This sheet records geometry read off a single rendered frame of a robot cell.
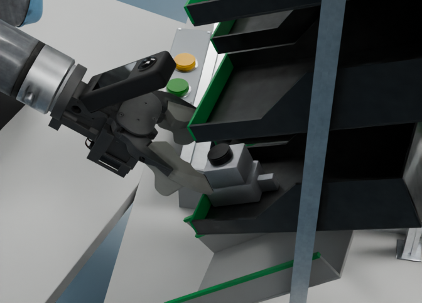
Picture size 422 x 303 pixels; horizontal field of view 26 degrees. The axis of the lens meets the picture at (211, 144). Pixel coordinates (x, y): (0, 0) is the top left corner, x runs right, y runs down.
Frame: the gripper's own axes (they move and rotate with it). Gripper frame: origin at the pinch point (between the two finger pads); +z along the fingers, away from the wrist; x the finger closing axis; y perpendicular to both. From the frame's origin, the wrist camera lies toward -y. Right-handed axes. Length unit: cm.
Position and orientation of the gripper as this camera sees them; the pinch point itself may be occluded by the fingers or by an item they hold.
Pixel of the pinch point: (217, 158)
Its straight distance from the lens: 109.8
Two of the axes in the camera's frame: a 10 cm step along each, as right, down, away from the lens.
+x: -2.5, 6.7, -7.0
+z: 8.7, 4.7, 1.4
